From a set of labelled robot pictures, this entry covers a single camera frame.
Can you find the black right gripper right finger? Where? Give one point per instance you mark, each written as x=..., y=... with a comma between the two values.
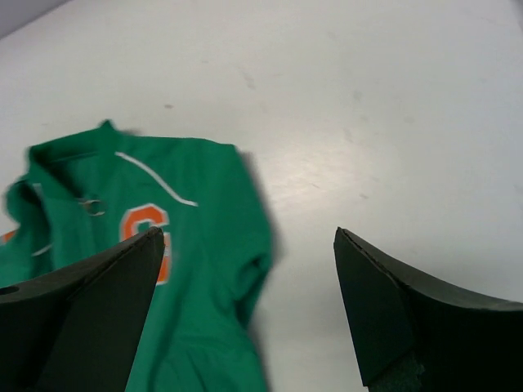
x=414, y=332

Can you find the green jacket with white lining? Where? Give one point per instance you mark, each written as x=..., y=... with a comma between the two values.
x=87, y=192

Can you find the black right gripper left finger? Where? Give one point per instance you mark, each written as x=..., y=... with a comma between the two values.
x=78, y=328

